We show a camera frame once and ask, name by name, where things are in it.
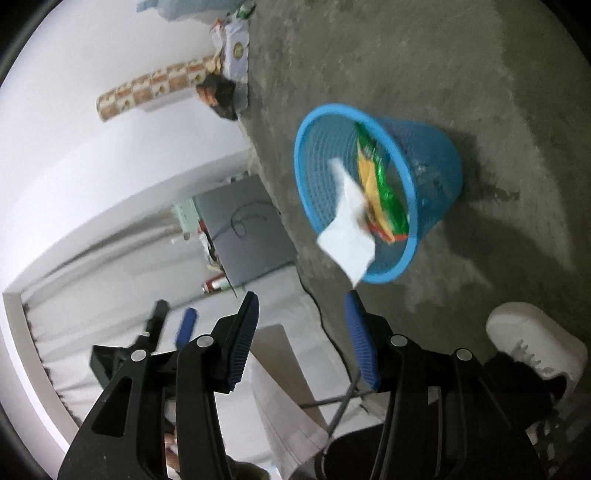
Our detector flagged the green and yellow snack packet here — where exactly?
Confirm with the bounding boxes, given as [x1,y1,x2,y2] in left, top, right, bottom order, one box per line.
[355,121,411,244]

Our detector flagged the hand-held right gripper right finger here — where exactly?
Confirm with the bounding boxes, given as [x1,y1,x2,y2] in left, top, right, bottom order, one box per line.
[345,290,548,480]

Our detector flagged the white paper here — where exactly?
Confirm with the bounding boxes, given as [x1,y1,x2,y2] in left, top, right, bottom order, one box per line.
[316,158,377,286]

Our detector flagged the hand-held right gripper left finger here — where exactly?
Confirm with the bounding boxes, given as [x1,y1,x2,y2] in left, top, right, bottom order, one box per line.
[58,291,260,480]

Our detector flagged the grey cabinet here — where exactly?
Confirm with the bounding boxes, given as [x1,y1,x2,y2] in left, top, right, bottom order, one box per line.
[194,174,296,288]

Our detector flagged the black cable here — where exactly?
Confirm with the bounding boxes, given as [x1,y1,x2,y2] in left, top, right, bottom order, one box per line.
[228,200,278,241]

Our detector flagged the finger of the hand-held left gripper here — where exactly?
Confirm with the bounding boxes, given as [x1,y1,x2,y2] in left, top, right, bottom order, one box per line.
[174,308,198,348]
[141,299,170,352]

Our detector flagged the blue waste basket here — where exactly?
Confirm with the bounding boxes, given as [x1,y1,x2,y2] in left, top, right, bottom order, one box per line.
[294,104,464,284]

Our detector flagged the white shoe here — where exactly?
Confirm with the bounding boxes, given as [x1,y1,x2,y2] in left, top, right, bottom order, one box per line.
[486,302,588,416]

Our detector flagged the patterned roll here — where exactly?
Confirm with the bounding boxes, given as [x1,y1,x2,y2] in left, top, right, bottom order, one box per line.
[96,52,222,123]

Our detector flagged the black bag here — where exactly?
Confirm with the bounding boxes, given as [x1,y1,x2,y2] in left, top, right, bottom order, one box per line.
[196,74,238,121]

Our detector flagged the person's legs in dark trousers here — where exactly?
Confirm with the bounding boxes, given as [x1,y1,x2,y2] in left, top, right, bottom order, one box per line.
[323,351,571,480]

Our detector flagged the white curtain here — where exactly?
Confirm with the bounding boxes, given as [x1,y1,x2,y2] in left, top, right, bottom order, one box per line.
[18,208,218,416]

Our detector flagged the white and blue box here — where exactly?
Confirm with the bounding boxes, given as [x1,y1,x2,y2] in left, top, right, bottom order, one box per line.
[222,21,251,104]

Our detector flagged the metal table leg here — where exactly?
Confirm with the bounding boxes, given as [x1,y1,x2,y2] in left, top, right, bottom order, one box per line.
[300,381,365,444]

